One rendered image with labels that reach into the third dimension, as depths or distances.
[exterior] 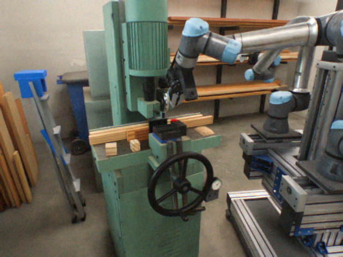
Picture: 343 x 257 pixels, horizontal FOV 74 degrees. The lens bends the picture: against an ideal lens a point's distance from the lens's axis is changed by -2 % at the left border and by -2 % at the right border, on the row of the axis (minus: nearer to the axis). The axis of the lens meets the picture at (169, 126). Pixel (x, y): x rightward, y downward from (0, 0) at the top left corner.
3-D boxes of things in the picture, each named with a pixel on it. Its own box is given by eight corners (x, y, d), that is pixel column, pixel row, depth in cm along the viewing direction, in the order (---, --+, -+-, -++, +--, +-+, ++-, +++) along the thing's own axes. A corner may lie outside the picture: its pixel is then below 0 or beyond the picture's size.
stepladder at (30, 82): (66, 226, 178) (9, 74, 131) (69, 206, 200) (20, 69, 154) (88, 219, 182) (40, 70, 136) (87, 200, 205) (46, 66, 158)
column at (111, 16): (120, 142, 131) (109, -1, 105) (112, 128, 150) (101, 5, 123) (157, 135, 140) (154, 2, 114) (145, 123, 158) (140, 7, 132)
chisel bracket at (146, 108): (147, 121, 108) (146, 104, 105) (137, 113, 120) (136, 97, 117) (161, 119, 111) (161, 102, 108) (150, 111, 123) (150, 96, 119)
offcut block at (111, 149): (106, 156, 95) (105, 147, 93) (106, 151, 99) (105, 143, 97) (117, 155, 96) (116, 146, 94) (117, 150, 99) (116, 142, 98)
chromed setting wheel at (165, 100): (165, 115, 124) (164, 93, 120) (156, 109, 135) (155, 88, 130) (170, 114, 126) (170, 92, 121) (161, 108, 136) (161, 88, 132)
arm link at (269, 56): (298, 25, 113) (247, 85, 155) (314, 26, 116) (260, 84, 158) (287, 10, 118) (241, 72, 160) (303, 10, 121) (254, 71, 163)
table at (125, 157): (102, 186, 85) (101, 172, 83) (91, 151, 111) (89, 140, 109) (233, 153, 109) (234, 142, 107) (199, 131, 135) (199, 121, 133)
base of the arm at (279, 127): (280, 124, 151) (282, 110, 147) (293, 133, 137) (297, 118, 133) (258, 125, 149) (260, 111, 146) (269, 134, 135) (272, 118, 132)
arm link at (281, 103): (262, 112, 143) (266, 91, 138) (280, 110, 147) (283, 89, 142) (277, 118, 132) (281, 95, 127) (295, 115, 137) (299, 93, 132)
